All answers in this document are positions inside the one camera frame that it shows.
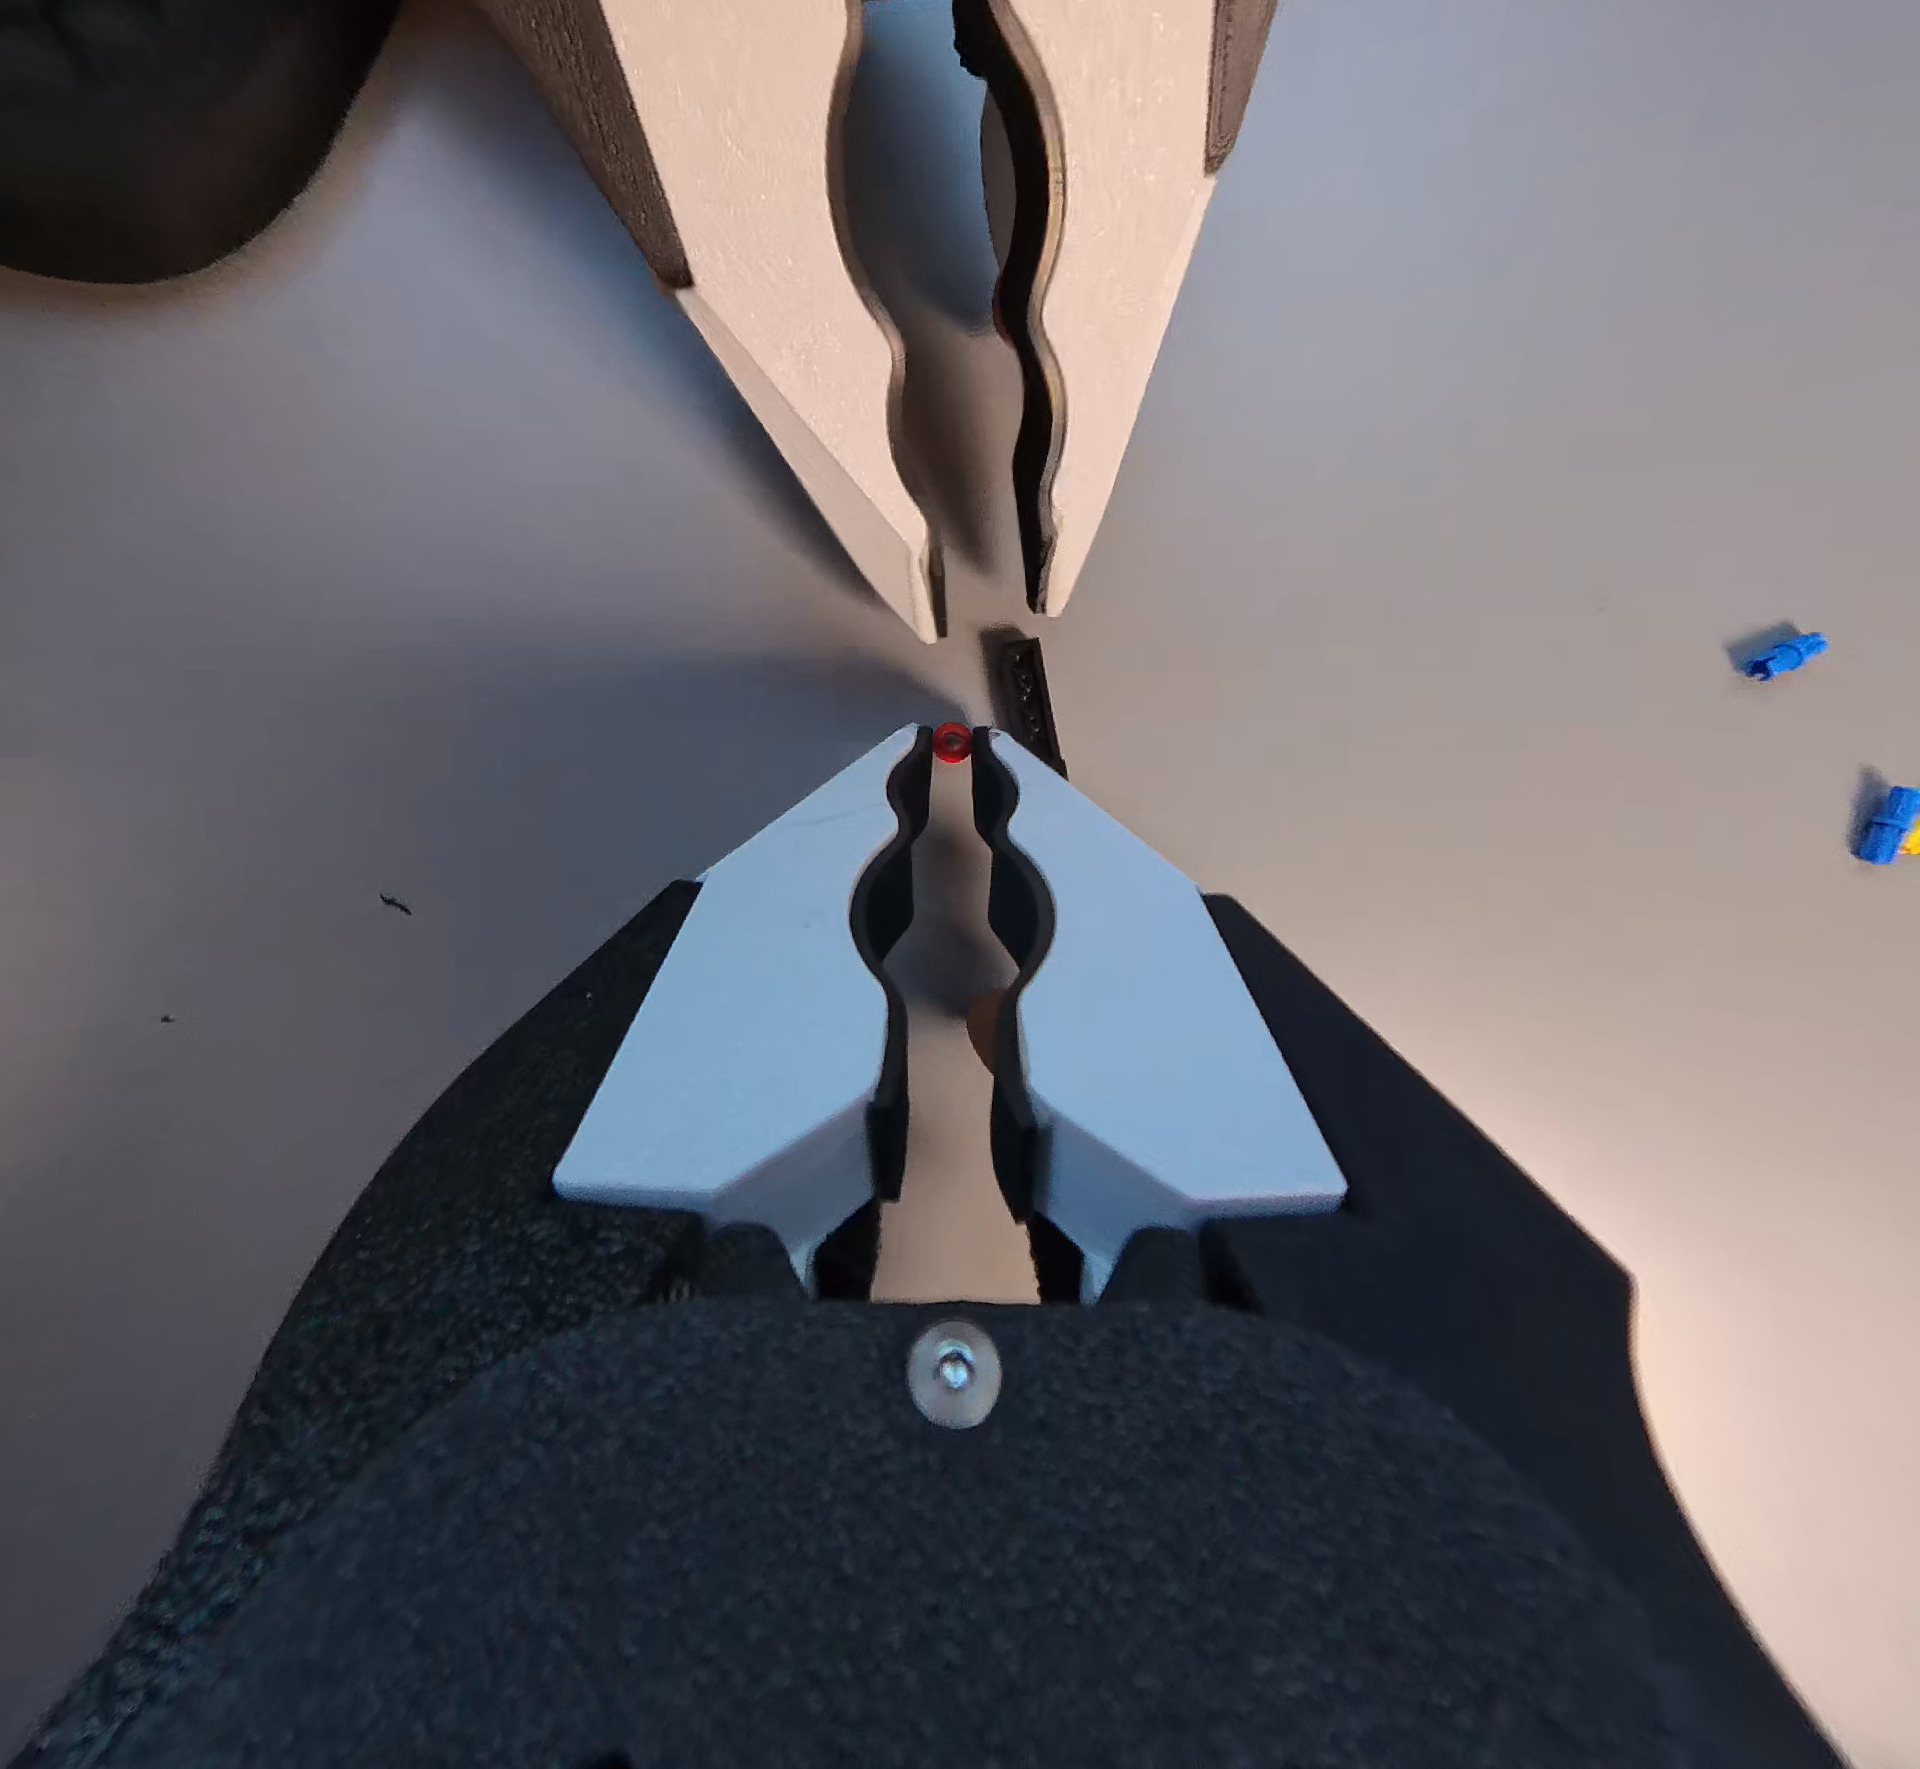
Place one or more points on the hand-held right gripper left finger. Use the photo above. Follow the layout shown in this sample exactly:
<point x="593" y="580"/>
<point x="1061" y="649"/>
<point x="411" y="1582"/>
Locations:
<point x="718" y="1049"/>

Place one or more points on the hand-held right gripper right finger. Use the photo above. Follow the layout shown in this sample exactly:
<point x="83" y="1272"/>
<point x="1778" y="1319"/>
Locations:
<point x="1185" y="1049"/>

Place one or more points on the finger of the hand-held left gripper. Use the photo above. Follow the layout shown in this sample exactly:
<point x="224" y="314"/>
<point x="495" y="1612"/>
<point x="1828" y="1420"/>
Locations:
<point x="1140" y="73"/>
<point x="718" y="73"/>

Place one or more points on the red round lego stud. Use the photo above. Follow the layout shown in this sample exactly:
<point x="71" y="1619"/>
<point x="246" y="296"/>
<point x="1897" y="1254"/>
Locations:
<point x="950" y="744"/>

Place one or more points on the long black lego plate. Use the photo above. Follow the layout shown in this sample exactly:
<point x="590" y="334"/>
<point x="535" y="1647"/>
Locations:
<point x="1029" y="695"/>

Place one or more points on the pile of colourful lego pieces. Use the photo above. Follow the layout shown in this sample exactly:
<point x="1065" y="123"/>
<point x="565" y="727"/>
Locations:
<point x="1785" y="655"/>

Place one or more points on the black chair armrest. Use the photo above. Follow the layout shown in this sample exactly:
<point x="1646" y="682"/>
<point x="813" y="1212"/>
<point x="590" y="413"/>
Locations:
<point x="178" y="44"/>

